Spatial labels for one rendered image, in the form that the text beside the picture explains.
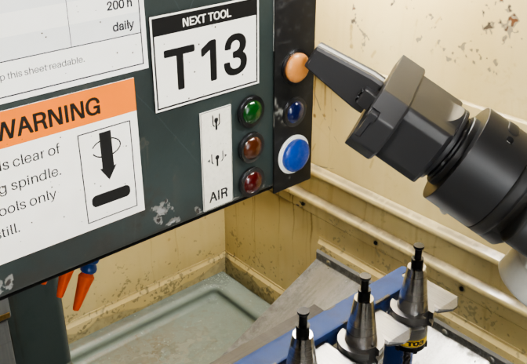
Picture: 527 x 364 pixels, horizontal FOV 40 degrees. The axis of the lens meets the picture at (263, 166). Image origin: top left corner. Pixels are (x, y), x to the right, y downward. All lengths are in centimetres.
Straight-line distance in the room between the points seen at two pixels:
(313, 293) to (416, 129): 125
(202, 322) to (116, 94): 159
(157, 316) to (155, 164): 153
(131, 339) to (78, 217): 152
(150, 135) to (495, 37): 89
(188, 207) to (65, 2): 20
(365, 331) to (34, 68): 63
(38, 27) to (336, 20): 114
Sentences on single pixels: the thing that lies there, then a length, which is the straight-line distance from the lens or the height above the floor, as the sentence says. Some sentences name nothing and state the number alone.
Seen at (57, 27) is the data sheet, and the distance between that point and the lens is 48.
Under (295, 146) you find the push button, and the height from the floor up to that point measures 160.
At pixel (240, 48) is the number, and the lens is 56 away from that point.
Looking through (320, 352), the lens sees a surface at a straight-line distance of 100.
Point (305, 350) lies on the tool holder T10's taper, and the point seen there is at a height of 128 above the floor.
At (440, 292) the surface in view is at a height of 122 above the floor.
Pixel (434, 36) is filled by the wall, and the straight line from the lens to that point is 140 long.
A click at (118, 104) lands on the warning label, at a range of 51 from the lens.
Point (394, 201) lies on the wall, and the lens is 159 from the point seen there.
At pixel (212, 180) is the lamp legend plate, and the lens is 58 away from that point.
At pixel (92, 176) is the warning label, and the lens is 52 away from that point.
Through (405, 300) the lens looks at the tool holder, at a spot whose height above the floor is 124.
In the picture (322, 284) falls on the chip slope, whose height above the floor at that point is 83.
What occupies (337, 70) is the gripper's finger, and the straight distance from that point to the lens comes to 58.
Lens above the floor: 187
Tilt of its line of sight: 26 degrees down
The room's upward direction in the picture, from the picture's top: straight up
